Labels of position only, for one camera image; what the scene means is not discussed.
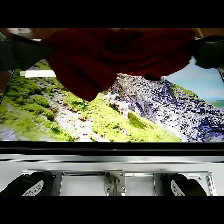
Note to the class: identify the red garment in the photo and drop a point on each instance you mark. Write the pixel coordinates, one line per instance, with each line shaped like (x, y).
(100, 56)

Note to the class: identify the silver frame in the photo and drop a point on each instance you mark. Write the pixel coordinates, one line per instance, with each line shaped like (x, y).
(115, 163)

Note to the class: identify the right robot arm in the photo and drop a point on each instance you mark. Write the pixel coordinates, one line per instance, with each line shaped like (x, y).
(210, 53)

